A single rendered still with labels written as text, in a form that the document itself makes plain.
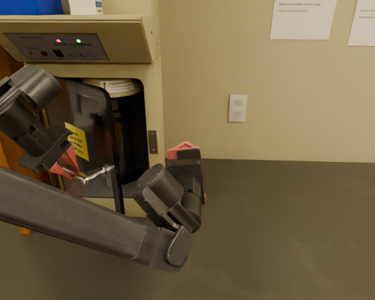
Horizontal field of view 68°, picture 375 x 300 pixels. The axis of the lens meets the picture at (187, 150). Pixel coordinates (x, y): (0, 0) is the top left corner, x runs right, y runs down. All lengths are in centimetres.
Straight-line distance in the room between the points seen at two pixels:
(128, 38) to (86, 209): 36
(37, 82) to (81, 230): 29
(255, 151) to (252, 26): 51
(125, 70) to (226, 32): 51
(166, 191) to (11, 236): 62
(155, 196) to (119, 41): 34
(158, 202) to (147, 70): 36
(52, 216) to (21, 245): 56
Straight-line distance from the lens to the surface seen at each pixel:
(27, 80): 58
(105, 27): 61
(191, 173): 55
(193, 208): 48
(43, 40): 69
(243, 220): 91
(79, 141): 68
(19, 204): 37
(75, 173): 64
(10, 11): 68
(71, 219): 39
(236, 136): 122
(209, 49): 112
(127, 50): 65
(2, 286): 85
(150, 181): 44
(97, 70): 74
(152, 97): 72
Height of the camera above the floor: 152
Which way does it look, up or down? 27 degrees down
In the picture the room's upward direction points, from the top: straight up
